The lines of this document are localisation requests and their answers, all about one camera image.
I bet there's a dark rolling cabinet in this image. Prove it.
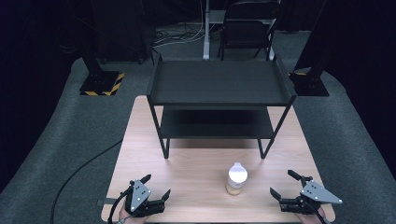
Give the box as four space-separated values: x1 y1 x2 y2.
89 0 154 65

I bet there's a bundle of floor cables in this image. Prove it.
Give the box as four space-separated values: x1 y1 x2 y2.
151 23 206 49

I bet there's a grey flat strip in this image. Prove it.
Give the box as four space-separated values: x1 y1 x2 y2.
95 197 119 206

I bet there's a person's left hand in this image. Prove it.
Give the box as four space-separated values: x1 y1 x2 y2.
118 204 149 224

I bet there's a black folding chair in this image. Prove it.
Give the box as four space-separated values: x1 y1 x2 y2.
217 0 279 62

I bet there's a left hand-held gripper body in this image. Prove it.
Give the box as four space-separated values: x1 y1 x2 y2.
124 179 166 218

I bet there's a black floor cable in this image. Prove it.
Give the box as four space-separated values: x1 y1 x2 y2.
49 139 124 224

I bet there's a clear jar with white lid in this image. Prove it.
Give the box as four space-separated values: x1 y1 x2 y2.
225 161 249 196

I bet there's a black stand with striped base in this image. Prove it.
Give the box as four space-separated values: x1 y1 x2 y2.
287 0 331 98
78 0 126 97

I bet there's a left hand-held gripper cable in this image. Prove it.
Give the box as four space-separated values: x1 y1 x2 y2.
106 189 132 224

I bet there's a black two-tier metal shelf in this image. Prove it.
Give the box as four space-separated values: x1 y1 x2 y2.
146 52 298 160

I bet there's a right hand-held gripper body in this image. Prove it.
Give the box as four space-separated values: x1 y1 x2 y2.
278 175 344 216

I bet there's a person's right hand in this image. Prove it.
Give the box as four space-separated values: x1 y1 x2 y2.
294 206 328 224

